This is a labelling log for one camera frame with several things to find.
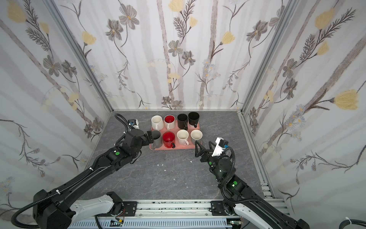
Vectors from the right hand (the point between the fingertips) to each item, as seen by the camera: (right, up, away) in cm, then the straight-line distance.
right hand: (201, 141), depth 69 cm
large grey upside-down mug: (-26, -2, +21) cm, 33 cm away
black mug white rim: (-10, +10, +35) cm, 38 cm away
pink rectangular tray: (-14, -8, +27) cm, 32 cm away
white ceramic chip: (-4, -17, +24) cm, 29 cm away
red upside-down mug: (-20, -3, +31) cm, 37 cm away
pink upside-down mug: (-10, 0, +29) cm, 31 cm away
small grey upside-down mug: (0, 0, +29) cm, 29 cm away
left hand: (-31, +5, +8) cm, 33 cm away
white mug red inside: (-20, +11, +38) cm, 45 cm away
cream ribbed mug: (-28, +9, +33) cm, 44 cm away
